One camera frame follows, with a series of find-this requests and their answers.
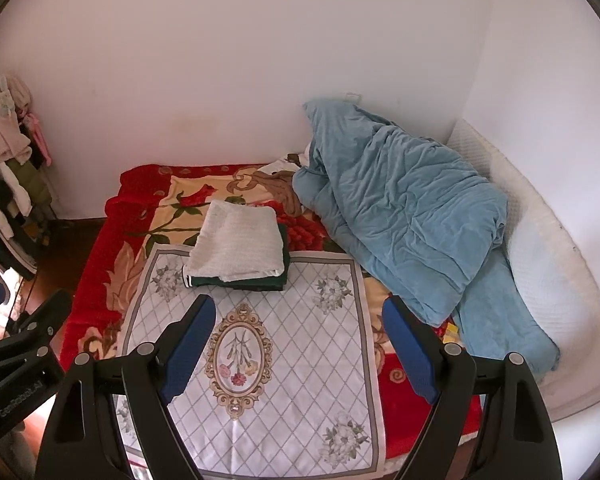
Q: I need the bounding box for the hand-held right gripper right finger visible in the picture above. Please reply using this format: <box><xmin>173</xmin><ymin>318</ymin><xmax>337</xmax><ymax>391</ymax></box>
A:
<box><xmin>382</xmin><ymin>296</ymin><xmax>563</xmax><ymax>480</ymax></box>

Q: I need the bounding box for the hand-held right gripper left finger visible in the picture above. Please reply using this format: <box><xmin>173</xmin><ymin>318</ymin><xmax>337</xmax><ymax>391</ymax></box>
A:
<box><xmin>37</xmin><ymin>294</ymin><xmax>217</xmax><ymax>480</ymax></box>

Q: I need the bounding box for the dark green garment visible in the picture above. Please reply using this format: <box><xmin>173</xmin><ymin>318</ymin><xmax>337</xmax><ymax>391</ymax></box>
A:
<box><xmin>182</xmin><ymin>222</ymin><xmax>291</xmax><ymax>292</ymax></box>

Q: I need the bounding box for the white fleece sweater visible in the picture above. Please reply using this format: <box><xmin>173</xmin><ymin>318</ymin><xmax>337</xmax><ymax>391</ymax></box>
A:
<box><xmin>186</xmin><ymin>200</ymin><xmax>286</xmax><ymax>283</ymax></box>

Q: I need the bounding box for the rack of hanging clothes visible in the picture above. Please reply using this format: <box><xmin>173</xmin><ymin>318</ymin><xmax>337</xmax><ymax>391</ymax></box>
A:
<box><xmin>0</xmin><ymin>74</ymin><xmax>57</xmax><ymax>282</ymax></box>

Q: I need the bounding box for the red floral blanket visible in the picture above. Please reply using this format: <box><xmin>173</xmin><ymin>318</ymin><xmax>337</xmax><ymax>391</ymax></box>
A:
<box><xmin>59</xmin><ymin>162</ymin><xmax>483</xmax><ymax>461</ymax></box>

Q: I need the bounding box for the white quilted floral mat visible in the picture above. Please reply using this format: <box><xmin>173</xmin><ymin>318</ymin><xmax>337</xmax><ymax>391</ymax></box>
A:
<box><xmin>111</xmin><ymin>244</ymin><xmax>387</xmax><ymax>480</ymax></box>

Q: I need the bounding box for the blue duvet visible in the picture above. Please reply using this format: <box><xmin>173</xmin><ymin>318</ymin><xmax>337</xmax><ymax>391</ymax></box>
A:
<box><xmin>292</xmin><ymin>97</ymin><xmax>561</xmax><ymax>373</ymax></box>

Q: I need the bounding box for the white pillow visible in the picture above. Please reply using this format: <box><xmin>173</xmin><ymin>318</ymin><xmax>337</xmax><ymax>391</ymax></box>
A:
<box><xmin>506</xmin><ymin>217</ymin><xmax>600</xmax><ymax>358</ymax></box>

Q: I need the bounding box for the white padded mattress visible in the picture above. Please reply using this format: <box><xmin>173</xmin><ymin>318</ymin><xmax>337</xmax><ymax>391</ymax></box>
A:
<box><xmin>449</xmin><ymin>117</ymin><xmax>600</xmax><ymax>423</ymax></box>

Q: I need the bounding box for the white cloth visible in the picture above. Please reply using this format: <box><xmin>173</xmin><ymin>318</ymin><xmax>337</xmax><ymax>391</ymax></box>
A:
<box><xmin>257</xmin><ymin>142</ymin><xmax>313</xmax><ymax>173</ymax></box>

